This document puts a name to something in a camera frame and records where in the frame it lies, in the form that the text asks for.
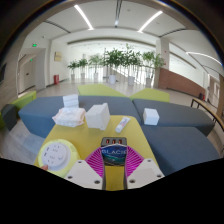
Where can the white wet wipes pack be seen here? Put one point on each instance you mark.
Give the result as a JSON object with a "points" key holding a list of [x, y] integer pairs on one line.
{"points": [[68, 117]]}

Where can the long grey sofa block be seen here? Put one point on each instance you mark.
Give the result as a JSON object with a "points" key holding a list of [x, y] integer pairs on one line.
{"points": [[36, 116]]}

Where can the framed wall picture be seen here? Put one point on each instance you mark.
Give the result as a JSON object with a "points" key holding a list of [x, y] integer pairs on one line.
{"points": [[58, 56]]}

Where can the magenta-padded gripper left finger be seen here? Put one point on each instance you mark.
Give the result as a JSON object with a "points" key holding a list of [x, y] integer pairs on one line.
{"points": [[83, 173]]}

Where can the wooden bench with black frame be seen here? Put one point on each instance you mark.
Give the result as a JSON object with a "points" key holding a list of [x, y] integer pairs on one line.
{"points": [[206, 108]]}

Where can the white cardboard box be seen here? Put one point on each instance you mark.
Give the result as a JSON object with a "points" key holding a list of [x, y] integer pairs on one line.
{"points": [[97, 116]]}

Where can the small white cube box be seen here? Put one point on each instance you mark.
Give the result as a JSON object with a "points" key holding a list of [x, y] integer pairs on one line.
{"points": [[151, 116]]}

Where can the person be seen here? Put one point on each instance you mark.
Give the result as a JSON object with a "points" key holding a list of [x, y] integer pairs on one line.
{"points": [[44, 167]]}

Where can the row of potted plants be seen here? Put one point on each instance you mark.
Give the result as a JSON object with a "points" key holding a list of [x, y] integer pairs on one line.
{"points": [[115, 59]]}

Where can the red fire extinguisher box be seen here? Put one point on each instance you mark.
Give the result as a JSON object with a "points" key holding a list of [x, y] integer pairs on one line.
{"points": [[56, 79]]}

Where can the green exit sign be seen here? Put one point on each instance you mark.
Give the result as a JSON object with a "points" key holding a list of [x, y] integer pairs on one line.
{"points": [[34, 45]]}

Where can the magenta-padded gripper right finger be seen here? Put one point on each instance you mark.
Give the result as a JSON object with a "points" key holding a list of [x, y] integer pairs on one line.
{"points": [[145, 173]]}

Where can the small white tube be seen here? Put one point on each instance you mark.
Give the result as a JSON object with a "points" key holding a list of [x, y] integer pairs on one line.
{"points": [[122, 124]]}

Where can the lime green bench seat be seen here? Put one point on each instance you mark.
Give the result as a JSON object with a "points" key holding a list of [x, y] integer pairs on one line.
{"points": [[25, 99]]}

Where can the black ottoman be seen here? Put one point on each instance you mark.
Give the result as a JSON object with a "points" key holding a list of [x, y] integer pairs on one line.
{"points": [[9, 116]]}

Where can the yellow-green sofa block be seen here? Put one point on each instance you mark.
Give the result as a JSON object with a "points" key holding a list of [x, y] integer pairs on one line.
{"points": [[100, 90], [151, 95]]}

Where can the white tissue pack stack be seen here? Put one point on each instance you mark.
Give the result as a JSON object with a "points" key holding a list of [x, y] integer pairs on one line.
{"points": [[70, 100]]}

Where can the ceiling light strips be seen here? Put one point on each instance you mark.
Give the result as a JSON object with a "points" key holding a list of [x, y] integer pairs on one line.
{"points": [[82, 16]]}

